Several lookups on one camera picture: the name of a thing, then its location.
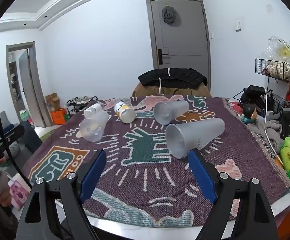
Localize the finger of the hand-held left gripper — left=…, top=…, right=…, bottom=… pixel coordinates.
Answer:
left=3, top=124, right=26, bottom=144

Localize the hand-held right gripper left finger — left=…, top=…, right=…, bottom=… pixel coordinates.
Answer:
left=15, top=149, right=107, bottom=240

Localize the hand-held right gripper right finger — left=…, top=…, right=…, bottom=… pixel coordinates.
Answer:
left=187, top=148, right=278, bottom=240

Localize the large frosted plastic cup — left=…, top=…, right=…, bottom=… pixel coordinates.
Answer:
left=165, top=117, right=226, bottom=159

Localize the small white plastic cup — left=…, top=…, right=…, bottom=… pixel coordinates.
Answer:
left=84, top=103, right=103, bottom=119

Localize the clear cup with yellow label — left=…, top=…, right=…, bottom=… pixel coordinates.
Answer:
left=113, top=100, right=136, bottom=124

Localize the pink printed box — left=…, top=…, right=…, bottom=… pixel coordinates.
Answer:
left=8, top=174, right=31, bottom=209

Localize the orange box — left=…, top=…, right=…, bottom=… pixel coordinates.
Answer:
left=51, top=108, right=71, bottom=125

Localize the grey open door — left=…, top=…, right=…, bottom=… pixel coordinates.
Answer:
left=18, top=49, right=48, bottom=128

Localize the brown cardboard box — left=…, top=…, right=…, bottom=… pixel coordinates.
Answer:
left=45, top=93, right=61, bottom=112

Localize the printed woven blanket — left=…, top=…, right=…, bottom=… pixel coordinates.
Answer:
left=22, top=95, right=290, bottom=228

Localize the black basket with cloth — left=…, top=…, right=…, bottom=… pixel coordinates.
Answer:
left=66, top=96, right=98, bottom=113

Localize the grey cloth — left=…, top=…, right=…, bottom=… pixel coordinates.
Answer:
left=247, top=119, right=287, bottom=158

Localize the black-haired doll figure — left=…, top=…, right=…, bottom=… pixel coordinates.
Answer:
left=242, top=104, right=259, bottom=124

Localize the brown chair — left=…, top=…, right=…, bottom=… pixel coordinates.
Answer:
left=131, top=81, right=213, bottom=98

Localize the clear plastic bag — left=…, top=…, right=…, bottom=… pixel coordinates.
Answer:
left=261, top=37, right=290, bottom=80

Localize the grey hat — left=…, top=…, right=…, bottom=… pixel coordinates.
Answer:
left=161, top=5, right=177, bottom=25

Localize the black cable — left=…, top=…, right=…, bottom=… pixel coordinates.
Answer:
left=0, top=97, right=33, bottom=189

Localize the white cable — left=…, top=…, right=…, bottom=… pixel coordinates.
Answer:
left=260, top=85, right=278, bottom=155

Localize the black wire desk rack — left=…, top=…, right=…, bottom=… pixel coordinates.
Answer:
left=233, top=85, right=290, bottom=140

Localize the black door lock handle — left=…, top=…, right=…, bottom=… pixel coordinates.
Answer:
left=157, top=49, right=169, bottom=65

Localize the black wire wall basket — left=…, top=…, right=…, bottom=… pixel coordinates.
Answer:
left=255, top=58, right=290, bottom=83

